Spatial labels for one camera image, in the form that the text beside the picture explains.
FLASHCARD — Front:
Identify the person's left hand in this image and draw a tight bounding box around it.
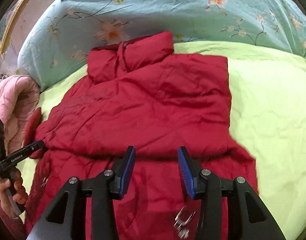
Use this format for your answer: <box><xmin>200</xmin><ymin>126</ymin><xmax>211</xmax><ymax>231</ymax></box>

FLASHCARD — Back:
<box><xmin>0</xmin><ymin>168</ymin><xmax>28</xmax><ymax>219</ymax></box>

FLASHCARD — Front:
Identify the pink folded quilt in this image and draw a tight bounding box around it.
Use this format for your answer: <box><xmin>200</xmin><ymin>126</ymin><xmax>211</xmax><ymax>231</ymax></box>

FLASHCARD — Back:
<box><xmin>0</xmin><ymin>75</ymin><xmax>40</xmax><ymax>155</ymax></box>

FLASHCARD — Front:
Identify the teal floral duvet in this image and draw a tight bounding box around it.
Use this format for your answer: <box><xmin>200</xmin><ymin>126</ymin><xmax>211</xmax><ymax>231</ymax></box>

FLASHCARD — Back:
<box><xmin>18</xmin><ymin>0</ymin><xmax>306</xmax><ymax>90</ymax></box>

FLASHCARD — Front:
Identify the red quilted puffer jacket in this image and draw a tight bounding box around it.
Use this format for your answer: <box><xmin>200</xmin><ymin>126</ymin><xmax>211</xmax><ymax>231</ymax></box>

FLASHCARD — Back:
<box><xmin>24</xmin><ymin>32</ymin><xmax>257</xmax><ymax>239</ymax></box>

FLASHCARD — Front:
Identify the gold framed landscape painting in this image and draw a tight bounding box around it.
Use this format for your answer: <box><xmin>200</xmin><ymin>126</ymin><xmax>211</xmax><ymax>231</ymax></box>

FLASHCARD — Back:
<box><xmin>0</xmin><ymin>0</ymin><xmax>29</xmax><ymax>54</ymax></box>

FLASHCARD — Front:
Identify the lime green bed sheet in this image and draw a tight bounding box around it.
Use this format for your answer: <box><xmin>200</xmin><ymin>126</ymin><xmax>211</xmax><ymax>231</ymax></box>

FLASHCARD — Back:
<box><xmin>16</xmin><ymin>40</ymin><xmax>306</xmax><ymax>240</ymax></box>

